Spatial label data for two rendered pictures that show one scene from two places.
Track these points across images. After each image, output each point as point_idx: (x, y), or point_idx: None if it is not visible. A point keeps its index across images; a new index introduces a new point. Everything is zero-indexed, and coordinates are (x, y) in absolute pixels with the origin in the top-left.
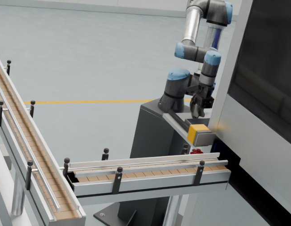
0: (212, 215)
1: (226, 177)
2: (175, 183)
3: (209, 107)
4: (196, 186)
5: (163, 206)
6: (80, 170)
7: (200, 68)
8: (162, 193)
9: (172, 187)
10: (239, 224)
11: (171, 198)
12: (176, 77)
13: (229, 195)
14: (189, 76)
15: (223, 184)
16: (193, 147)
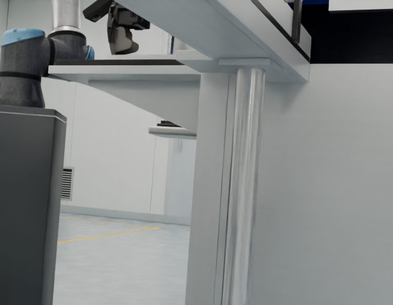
0: (286, 160)
1: (309, 48)
2: (280, 16)
3: (146, 26)
4: (293, 48)
5: None
6: None
7: (61, 23)
8: (270, 36)
9: (278, 26)
10: (377, 123)
11: (248, 94)
12: (28, 33)
13: (324, 86)
14: (45, 37)
15: (307, 65)
16: (171, 70)
